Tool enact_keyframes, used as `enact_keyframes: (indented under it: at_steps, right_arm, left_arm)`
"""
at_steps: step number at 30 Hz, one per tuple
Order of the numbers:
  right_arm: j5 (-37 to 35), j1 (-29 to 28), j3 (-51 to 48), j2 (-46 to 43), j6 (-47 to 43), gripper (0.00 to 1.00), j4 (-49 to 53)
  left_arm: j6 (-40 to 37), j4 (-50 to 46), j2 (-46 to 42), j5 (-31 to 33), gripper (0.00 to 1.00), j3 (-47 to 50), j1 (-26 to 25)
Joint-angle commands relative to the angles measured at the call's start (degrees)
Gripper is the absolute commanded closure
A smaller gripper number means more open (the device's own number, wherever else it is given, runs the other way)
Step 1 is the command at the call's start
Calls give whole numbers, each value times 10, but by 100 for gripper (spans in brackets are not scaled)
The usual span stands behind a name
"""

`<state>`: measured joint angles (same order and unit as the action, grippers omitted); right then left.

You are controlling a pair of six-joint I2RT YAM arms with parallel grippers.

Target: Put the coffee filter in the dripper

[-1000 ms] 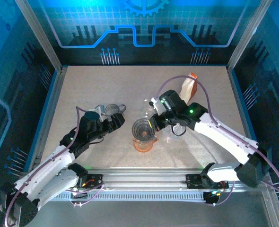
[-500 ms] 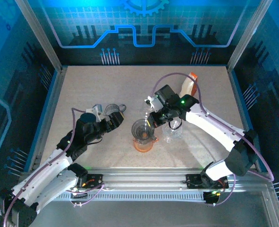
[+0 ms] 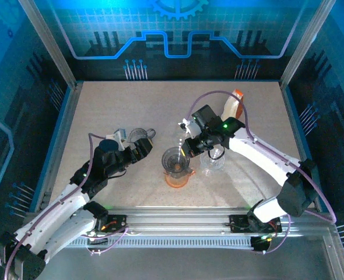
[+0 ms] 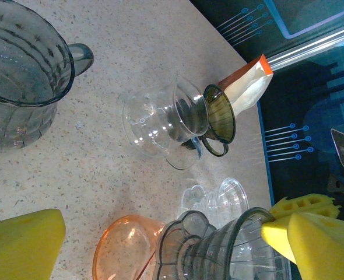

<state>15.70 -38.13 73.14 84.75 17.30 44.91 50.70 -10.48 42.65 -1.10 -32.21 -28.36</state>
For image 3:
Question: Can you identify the grey glass coffee server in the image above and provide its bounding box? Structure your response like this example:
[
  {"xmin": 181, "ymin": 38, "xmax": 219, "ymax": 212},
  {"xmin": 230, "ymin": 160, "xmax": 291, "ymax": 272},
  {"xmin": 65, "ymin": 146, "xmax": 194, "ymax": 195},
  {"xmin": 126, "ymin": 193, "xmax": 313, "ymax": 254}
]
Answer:
[{"xmin": 127, "ymin": 127, "xmax": 157, "ymax": 146}]

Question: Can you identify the smoke grey coffee dripper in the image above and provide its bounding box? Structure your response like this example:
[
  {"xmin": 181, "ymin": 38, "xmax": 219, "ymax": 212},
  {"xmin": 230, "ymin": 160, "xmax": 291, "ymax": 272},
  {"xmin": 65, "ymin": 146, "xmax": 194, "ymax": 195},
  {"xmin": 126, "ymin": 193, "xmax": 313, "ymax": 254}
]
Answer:
[{"xmin": 161, "ymin": 146, "xmax": 191, "ymax": 179}]

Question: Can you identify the clear glass coffee dripper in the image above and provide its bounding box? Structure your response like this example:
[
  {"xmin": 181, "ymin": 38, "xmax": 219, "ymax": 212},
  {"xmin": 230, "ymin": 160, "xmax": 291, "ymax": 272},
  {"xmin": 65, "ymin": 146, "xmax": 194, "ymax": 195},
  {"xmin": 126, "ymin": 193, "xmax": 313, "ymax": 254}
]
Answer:
[{"xmin": 199, "ymin": 147, "xmax": 227, "ymax": 178}]

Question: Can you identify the white orange filter package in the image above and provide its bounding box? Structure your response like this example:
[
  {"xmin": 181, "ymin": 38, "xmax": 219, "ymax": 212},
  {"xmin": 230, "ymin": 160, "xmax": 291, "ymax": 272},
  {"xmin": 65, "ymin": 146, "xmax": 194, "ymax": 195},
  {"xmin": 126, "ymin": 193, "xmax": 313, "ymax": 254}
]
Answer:
[{"xmin": 220, "ymin": 88, "xmax": 245, "ymax": 122}]

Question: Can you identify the small black circuit board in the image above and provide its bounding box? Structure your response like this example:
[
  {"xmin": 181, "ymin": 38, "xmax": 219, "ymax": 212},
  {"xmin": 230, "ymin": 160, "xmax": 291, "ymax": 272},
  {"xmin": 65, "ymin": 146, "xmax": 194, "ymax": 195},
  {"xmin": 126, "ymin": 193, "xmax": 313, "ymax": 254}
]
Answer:
[{"xmin": 250, "ymin": 235, "xmax": 274, "ymax": 254}]

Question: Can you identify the aluminium table side rail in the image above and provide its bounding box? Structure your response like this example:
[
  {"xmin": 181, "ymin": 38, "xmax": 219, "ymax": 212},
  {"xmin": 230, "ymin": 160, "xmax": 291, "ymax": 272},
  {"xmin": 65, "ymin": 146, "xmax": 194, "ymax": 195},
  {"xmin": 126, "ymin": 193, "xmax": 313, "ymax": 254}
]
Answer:
[
  {"xmin": 279, "ymin": 83, "xmax": 330, "ymax": 212},
  {"xmin": 33, "ymin": 81, "xmax": 84, "ymax": 212}
]

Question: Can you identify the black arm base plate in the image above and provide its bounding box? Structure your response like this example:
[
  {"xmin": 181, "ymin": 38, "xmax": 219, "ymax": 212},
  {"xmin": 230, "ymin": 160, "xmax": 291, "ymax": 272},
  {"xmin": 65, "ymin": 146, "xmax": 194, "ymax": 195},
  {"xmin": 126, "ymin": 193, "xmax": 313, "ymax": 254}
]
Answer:
[
  {"xmin": 93, "ymin": 213, "xmax": 129, "ymax": 234},
  {"xmin": 229, "ymin": 214, "xmax": 283, "ymax": 234}
]

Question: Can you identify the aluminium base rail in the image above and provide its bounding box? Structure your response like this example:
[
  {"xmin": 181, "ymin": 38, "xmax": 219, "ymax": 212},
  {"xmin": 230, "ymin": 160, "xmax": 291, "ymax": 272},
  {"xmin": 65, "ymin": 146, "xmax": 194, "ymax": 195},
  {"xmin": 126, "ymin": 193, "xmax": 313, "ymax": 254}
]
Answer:
[{"xmin": 24, "ymin": 205, "xmax": 341, "ymax": 251}]

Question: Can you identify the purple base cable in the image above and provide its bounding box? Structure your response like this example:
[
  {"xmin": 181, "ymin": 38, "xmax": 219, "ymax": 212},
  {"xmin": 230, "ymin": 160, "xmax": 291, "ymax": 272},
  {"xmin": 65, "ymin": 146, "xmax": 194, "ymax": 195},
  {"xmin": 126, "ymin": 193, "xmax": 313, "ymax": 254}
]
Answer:
[
  {"xmin": 84, "ymin": 226, "xmax": 130, "ymax": 256},
  {"xmin": 264, "ymin": 212, "xmax": 292, "ymax": 254}
]

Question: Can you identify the grey slotted cable duct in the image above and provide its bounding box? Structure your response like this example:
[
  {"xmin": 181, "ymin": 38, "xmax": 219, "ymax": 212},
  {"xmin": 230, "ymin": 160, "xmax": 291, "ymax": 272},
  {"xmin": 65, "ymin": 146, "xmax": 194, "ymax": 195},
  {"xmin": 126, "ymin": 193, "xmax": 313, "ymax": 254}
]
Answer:
[{"xmin": 62, "ymin": 236, "xmax": 256, "ymax": 250}]

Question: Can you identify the aluminium frame post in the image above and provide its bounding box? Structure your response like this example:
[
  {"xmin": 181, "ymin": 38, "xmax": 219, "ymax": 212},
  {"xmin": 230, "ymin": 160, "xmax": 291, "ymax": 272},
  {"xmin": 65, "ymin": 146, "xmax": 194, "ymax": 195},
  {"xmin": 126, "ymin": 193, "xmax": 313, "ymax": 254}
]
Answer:
[
  {"xmin": 279, "ymin": 0, "xmax": 336, "ymax": 90},
  {"xmin": 17, "ymin": 0, "xmax": 78, "ymax": 90}
]

